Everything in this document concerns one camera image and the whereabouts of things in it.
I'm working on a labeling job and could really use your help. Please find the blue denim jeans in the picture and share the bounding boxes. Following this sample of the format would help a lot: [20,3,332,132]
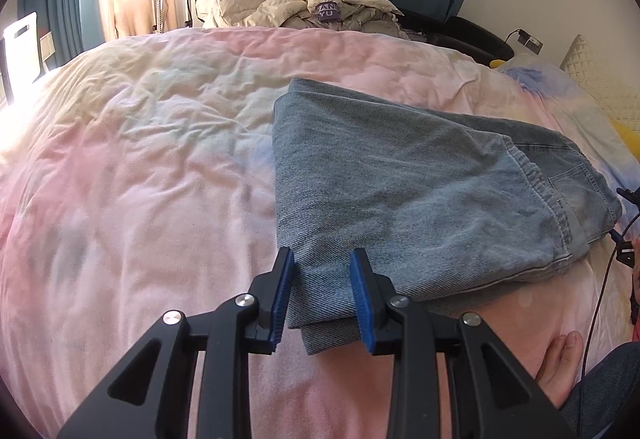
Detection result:
[272,78,623,356]

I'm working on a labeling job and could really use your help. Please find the pastel tie-dye pillow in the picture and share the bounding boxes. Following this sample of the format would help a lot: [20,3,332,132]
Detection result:
[492,53,608,120]

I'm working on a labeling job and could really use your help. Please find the white quilted pillow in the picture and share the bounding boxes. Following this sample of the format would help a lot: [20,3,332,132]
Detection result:
[559,34,640,120]

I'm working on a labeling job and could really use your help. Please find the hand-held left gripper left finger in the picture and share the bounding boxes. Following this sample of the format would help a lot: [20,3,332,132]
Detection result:
[56,246,296,439]

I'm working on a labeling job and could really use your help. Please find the pink tie-dye bedspread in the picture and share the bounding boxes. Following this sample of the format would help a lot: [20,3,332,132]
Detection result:
[0,25,640,439]

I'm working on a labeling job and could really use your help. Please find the cream crumpled duvet pile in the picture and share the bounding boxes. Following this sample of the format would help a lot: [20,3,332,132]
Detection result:
[195,0,416,40]

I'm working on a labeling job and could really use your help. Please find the white chair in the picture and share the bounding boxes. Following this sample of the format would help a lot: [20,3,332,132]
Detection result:
[0,12,48,100]

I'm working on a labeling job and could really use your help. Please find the yellow pillow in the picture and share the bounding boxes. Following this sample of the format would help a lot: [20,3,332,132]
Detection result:
[607,116,640,155]

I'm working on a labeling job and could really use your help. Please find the black wall charger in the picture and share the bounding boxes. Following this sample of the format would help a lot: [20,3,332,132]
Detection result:
[505,28,543,54]

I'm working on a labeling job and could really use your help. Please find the black cable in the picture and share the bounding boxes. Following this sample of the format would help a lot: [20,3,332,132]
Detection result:
[582,212,640,380]

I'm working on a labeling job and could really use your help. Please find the person's bare foot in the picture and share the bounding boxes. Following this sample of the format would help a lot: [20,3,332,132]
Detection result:
[537,330,586,412]

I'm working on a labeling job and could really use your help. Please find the person's denim pants leg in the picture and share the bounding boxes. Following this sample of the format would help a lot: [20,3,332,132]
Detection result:
[557,341,640,439]

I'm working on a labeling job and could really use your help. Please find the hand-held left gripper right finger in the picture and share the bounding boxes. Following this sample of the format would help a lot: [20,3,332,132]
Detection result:
[349,248,583,439]

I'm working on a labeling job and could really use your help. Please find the beige hanging coat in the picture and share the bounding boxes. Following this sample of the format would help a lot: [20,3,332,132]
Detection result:
[97,0,181,40]

